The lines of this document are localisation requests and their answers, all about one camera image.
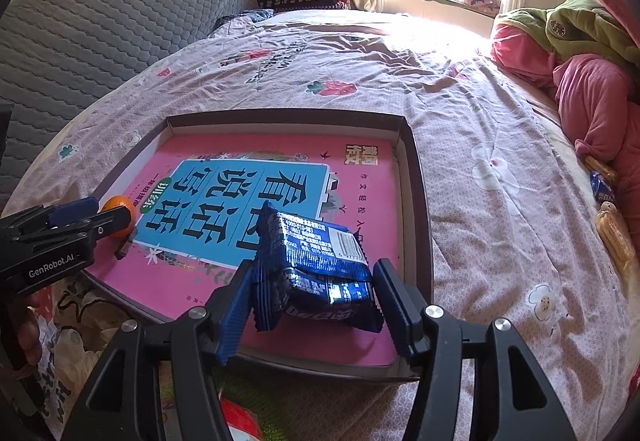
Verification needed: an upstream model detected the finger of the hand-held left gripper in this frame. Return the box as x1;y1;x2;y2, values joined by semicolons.
47;197;101;227
75;207;138;261

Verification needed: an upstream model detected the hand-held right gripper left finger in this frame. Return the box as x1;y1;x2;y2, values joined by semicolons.
60;258;258;441

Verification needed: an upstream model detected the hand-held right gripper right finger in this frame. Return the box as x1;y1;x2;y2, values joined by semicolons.
372;258;578;441

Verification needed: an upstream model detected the small orange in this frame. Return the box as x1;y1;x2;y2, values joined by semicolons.
100;195;137;242

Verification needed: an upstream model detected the pink cardboard tray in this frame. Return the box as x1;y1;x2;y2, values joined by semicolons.
80;113;435;382

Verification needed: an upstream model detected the red toy egg packet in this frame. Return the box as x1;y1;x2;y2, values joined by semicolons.
220;396;266;441

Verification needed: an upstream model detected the person's left hand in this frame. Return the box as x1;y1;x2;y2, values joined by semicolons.
17;293;43;372

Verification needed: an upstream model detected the floral printed cloth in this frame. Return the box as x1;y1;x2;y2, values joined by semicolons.
30;271;166;441

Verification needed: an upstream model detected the pink strawberry print bedsheet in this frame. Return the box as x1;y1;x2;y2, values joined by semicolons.
0;8;640;441

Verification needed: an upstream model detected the green cloth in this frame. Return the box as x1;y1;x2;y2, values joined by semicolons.
252;401;296;441

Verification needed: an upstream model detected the pink book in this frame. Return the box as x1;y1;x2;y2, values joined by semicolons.
92;133;403;367

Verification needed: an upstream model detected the grey quilted headboard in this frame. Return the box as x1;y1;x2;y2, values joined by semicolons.
0;0;258;182

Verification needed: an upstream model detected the yellow snack packet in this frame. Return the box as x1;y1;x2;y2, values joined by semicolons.
594;201;638;274
584;155;618;184

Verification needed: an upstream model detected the small blue snack packet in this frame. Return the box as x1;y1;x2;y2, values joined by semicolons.
589;171;617;206

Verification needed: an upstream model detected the dark floral pillow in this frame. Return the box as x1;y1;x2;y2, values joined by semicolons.
215;8;276;29

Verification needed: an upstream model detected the pink quilt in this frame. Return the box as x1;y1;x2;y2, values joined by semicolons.
490;21;640;242

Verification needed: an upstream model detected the floral cushion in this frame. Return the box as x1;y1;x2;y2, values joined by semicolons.
464;0;502;16

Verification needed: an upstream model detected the green blanket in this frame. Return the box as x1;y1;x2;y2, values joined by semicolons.
500;0;640;82

